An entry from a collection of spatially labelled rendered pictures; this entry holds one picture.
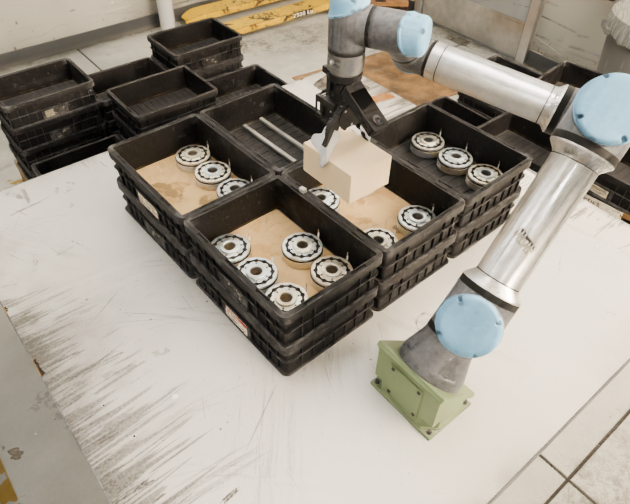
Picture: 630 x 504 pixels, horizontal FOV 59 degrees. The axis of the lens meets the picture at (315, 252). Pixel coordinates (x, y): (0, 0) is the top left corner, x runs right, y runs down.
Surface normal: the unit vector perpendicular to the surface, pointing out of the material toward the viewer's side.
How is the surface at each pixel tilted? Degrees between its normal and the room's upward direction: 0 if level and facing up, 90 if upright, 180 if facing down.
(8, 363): 0
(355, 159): 0
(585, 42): 90
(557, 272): 0
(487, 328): 60
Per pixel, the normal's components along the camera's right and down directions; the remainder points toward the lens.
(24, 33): 0.63, 0.55
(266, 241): 0.02, -0.71
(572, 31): -0.77, 0.43
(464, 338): -0.37, 0.18
